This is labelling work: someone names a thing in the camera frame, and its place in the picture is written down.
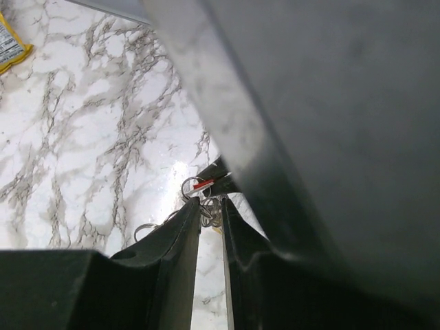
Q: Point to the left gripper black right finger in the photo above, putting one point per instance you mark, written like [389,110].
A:
[264,291]

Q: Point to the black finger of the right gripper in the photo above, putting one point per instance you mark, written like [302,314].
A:
[223,181]

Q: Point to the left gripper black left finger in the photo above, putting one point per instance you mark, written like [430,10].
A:
[149,285]

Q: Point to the metal red key organizer plate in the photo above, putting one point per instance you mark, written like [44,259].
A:
[210,207]

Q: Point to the large red key tag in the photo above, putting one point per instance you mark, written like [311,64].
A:
[203,185]

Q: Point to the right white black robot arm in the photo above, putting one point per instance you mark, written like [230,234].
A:
[327,115]

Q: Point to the yellow chips bag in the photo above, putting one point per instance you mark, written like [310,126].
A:
[13,49]

